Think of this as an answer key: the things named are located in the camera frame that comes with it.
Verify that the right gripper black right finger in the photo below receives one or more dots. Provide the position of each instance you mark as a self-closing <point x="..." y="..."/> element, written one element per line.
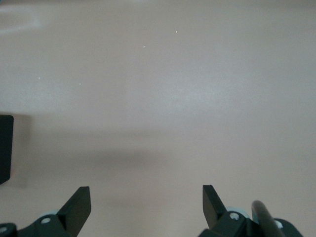
<point x="212" y="209"/>

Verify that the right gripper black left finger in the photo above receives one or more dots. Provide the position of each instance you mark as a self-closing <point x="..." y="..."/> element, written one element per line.
<point x="74" y="212"/>

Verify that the black plastic box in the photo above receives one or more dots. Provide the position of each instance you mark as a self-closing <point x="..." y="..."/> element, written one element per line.
<point x="5" y="148"/>

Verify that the leatherette table mat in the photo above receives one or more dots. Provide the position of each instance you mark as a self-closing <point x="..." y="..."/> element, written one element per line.
<point x="158" y="98"/>

